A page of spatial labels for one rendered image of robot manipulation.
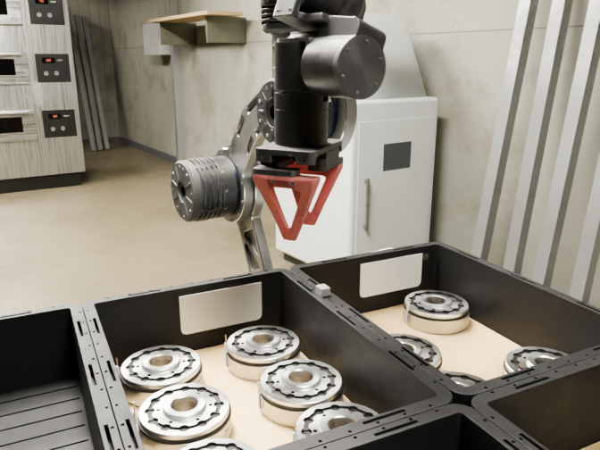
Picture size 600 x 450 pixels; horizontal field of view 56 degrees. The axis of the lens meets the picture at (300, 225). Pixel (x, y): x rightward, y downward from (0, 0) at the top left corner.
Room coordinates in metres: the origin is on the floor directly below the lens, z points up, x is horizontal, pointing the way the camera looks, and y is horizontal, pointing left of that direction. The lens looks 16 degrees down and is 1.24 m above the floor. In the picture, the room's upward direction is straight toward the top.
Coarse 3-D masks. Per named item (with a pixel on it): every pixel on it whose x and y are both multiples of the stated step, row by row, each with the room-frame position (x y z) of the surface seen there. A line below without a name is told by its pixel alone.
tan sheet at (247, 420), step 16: (208, 352) 0.74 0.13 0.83; (224, 352) 0.74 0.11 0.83; (208, 368) 0.70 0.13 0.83; (224, 368) 0.70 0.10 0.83; (208, 384) 0.66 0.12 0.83; (224, 384) 0.66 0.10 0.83; (240, 384) 0.66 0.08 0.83; (256, 384) 0.66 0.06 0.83; (240, 400) 0.62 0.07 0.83; (256, 400) 0.62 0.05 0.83; (240, 416) 0.59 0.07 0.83; (256, 416) 0.59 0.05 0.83; (240, 432) 0.56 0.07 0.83; (256, 432) 0.56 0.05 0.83; (272, 432) 0.56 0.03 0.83; (288, 432) 0.56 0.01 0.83; (256, 448) 0.53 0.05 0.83
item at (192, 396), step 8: (184, 392) 0.58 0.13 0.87; (192, 392) 0.58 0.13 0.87; (168, 400) 0.56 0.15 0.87; (176, 400) 0.57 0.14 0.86; (184, 400) 0.57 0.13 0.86; (192, 400) 0.57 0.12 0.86; (200, 400) 0.56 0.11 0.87; (168, 408) 0.55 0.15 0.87; (200, 408) 0.55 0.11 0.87; (168, 416) 0.54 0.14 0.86; (176, 416) 0.54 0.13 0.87; (184, 416) 0.54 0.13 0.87; (192, 416) 0.54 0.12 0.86
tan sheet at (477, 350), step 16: (400, 304) 0.91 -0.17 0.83; (384, 320) 0.85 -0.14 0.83; (400, 320) 0.85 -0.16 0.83; (432, 336) 0.79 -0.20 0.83; (448, 336) 0.79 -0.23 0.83; (464, 336) 0.79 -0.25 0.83; (480, 336) 0.79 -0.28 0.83; (496, 336) 0.79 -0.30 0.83; (448, 352) 0.74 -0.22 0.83; (464, 352) 0.74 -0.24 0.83; (480, 352) 0.74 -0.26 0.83; (496, 352) 0.74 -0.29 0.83; (448, 368) 0.70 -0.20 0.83; (464, 368) 0.70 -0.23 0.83; (480, 368) 0.70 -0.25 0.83; (496, 368) 0.70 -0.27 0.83
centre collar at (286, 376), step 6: (300, 366) 0.64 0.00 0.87; (288, 372) 0.62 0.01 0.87; (294, 372) 0.63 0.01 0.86; (300, 372) 0.63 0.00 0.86; (306, 372) 0.63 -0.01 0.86; (312, 372) 0.62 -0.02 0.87; (318, 372) 0.62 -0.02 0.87; (282, 378) 0.61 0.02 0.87; (288, 378) 0.61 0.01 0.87; (312, 378) 0.61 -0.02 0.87; (318, 378) 0.61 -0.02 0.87; (288, 384) 0.60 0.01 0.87; (294, 384) 0.60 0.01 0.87; (300, 384) 0.60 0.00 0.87; (306, 384) 0.60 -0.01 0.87; (312, 384) 0.60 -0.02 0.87; (318, 384) 0.60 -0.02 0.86; (300, 390) 0.59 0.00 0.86
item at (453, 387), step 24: (312, 264) 0.84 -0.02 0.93; (336, 264) 0.85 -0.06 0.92; (480, 264) 0.85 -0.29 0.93; (552, 288) 0.74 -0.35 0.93; (384, 336) 0.60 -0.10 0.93; (552, 360) 0.54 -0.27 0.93; (576, 360) 0.54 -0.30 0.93; (456, 384) 0.50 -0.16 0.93; (480, 384) 0.50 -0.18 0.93; (504, 384) 0.50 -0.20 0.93
